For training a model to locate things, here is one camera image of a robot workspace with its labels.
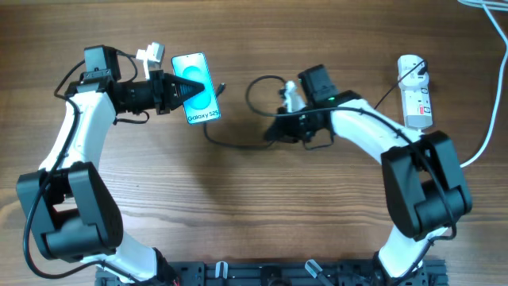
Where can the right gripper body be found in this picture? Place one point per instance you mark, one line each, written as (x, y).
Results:
(309, 125)

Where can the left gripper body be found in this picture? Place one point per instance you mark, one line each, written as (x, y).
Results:
(157, 83)

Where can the blue Galaxy smartphone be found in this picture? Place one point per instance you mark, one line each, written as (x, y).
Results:
(202, 107)

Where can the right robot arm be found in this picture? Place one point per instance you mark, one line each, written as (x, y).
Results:
(424, 184)

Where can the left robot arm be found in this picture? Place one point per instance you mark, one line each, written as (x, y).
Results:
(70, 214)

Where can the black charger plug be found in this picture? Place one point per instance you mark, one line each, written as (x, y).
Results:
(424, 68)

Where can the white power strip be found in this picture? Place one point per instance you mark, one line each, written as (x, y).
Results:
(416, 103)

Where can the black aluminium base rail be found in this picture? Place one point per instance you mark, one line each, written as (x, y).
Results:
(341, 273)

